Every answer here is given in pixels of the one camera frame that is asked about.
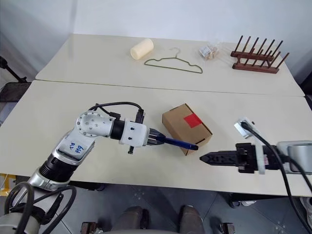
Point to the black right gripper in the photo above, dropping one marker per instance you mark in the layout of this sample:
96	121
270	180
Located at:
246	158

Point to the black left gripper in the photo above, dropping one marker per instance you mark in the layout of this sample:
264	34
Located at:
151	136

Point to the blue marker pen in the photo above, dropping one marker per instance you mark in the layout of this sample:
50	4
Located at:
178	142

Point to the brown cardboard box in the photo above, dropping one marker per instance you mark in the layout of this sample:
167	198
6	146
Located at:
180	131

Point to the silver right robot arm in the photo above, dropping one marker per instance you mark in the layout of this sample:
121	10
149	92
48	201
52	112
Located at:
297	153

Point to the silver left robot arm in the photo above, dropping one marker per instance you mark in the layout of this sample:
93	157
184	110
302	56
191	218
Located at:
95	125

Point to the red tape patch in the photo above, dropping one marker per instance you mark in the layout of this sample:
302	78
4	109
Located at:
193	120

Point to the white shoe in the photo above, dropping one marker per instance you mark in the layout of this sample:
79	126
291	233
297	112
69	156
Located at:
248	203
307	207

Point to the dark rounded shape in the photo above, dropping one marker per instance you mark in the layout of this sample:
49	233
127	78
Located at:
191	218

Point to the dark brown block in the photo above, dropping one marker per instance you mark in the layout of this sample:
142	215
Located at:
228	228
89	228

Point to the cream foam cylinder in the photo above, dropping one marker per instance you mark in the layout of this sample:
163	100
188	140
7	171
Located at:
142	48

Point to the dark wooden peg rack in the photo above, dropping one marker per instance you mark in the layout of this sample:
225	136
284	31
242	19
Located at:
256	68

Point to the clear plastic bag with items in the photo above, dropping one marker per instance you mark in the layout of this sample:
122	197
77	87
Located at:
209	52

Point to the black mesh seat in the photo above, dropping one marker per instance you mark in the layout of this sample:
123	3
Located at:
13	92

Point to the black tripod stand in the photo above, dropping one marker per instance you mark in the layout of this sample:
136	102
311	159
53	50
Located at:
12	72

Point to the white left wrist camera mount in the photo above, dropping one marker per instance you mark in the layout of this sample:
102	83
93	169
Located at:
134	134

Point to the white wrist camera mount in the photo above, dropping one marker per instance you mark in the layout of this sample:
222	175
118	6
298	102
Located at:
262	161
134	134

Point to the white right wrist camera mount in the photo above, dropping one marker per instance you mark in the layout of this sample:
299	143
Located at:
262	161

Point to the yellow metal frame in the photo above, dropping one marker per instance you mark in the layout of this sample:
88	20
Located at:
7	185

